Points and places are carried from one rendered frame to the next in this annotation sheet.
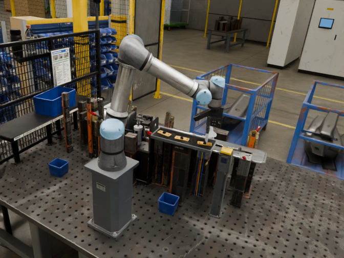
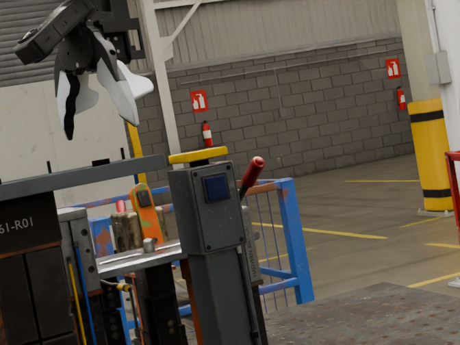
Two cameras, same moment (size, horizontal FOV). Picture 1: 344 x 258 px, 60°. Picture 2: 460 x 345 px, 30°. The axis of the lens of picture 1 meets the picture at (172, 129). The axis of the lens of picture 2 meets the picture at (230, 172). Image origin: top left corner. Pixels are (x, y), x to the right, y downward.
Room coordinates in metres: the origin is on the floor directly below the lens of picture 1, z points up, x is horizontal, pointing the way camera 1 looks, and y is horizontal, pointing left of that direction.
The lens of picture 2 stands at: (0.69, 0.49, 1.18)
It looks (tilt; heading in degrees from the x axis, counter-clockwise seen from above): 3 degrees down; 312
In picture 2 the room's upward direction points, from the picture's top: 10 degrees counter-clockwise
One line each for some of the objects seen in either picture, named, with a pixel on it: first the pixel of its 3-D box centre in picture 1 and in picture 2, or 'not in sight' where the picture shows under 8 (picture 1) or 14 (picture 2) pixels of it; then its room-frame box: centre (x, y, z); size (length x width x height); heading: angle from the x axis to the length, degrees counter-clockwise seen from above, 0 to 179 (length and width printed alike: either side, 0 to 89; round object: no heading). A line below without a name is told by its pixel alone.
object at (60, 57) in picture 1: (60, 66); not in sight; (2.40, 0.95, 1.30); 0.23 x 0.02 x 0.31; 160
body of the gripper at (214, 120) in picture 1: (214, 115); (94, 24); (1.53, -0.23, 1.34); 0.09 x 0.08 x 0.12; 85
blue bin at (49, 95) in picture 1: (56, 100); not in sight; (2.16, 0.92, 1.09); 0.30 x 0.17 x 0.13; 167
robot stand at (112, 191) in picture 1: (112, 194); not in sight; (1.33, 0.30, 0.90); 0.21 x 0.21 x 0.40; 62
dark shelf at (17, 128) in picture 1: (49, 113); not in sight; (2.08, 0.94, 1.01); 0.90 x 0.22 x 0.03; 160
